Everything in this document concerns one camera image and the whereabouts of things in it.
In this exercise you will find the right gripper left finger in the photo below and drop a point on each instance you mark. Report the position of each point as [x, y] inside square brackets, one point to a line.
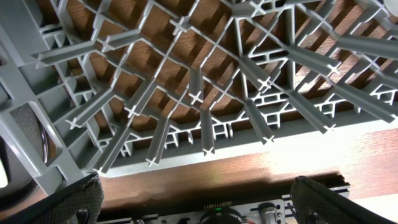
[79, 202]

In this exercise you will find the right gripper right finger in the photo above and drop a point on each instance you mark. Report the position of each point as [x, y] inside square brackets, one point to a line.
[314, 203]

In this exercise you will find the robot base electronics panel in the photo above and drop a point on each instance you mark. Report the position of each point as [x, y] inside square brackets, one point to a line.
[277, 210]

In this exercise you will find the grey dishwasher rack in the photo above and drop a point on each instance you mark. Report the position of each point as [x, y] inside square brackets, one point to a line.
[62, 124]

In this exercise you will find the round black serving tray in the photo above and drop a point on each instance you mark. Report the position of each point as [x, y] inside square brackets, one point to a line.
[17, 176]

